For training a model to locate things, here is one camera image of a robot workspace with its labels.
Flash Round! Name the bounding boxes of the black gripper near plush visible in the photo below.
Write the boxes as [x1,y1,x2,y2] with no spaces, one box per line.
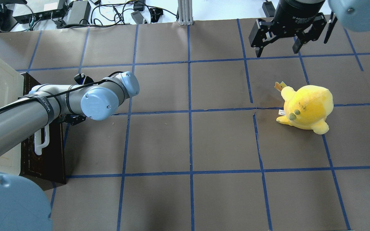
[248,0,327,57]

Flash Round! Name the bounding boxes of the black gripper near drawer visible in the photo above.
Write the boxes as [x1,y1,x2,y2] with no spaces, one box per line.
[60,73,94,126]

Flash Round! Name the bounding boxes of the white drawer handle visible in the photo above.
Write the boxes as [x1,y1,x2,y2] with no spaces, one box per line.
[34,125,50,156]

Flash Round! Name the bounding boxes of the dark wooden drawer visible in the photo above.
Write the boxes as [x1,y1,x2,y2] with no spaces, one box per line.
[20,72,67,185]

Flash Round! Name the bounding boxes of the silver robot arm near drawer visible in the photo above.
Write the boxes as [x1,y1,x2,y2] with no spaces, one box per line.
[0,71,140,231]

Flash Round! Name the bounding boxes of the silver robot arm near plush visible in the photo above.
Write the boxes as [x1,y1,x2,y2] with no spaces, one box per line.
[249,0,370,57]

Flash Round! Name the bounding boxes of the yellow plush dinosaur toy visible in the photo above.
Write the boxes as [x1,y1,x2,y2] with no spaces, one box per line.
[274,82,334,135]

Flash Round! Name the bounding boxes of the aluminium frame post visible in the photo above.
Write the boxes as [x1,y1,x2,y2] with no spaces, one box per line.
[177,0,194,25]

